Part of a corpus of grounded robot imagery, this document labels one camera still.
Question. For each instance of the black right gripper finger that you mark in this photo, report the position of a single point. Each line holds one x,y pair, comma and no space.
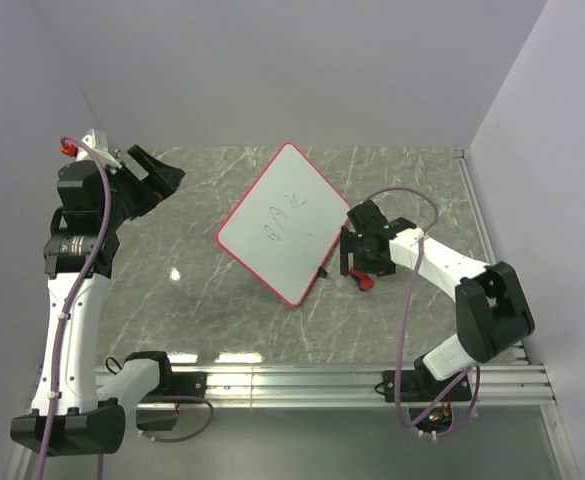
372,272
347,244

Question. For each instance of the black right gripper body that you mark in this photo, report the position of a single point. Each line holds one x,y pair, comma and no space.
363,254

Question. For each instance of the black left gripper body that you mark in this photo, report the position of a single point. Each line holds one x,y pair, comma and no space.
129,196

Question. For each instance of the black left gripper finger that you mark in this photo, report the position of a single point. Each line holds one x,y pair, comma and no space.
141,163
167,179

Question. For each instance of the pink-framed whiteboard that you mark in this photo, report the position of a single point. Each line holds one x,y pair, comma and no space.
286,224

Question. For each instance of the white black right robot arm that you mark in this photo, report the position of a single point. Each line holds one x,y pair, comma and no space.
492,313

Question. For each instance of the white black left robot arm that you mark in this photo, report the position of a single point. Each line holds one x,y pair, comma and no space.
70,414

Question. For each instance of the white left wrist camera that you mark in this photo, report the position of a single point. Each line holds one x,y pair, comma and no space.
97,142

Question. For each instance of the aluminium mounting rail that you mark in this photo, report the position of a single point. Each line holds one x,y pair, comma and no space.
264,390

